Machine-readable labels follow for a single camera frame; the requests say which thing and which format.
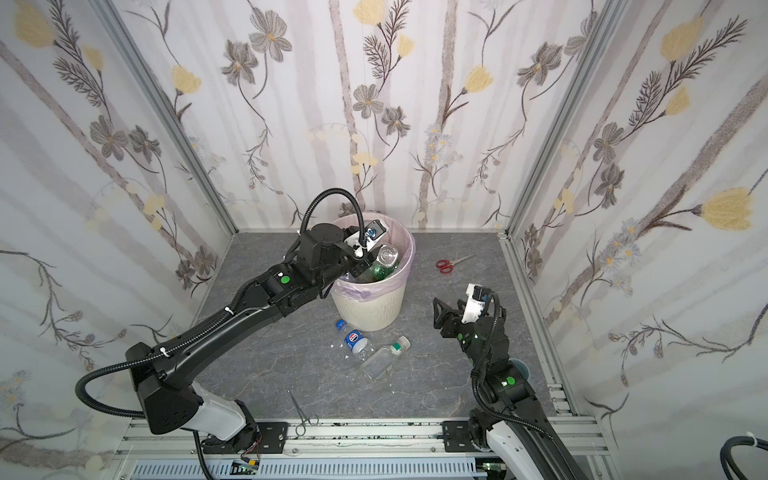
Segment clear bottle green cap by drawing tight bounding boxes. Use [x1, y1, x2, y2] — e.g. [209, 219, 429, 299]
[362, 336, 411, 381]

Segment Pepsi label bottle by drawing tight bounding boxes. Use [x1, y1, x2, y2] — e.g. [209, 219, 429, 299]
[335, 319, 375, 362]

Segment green soda bottle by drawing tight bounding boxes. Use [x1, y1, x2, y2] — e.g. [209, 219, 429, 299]
[357, 264, 397, 283]

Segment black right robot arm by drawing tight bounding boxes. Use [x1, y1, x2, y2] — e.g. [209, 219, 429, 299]
[433, 287, 587, 479]

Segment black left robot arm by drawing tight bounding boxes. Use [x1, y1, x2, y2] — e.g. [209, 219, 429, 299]
[75, 188, 387, 478]

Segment pink bin liner bag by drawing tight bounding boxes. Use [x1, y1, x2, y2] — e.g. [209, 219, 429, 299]
[331, 211, 416, 302]

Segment cream plastic waste bin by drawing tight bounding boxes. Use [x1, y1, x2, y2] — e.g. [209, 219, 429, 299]
[331, 280, 408, 332]

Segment metal forceps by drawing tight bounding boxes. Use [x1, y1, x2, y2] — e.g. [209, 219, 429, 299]
[288, 390, 320, 437]

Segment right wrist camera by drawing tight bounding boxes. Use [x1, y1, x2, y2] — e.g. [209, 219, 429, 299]
[462, 283, 493, 324]

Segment red handled scissors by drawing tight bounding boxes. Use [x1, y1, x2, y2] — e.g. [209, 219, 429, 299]
[435, 254, 474, 274]

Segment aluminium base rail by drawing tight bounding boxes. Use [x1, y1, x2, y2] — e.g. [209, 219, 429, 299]
[119, 418, 619, 480]

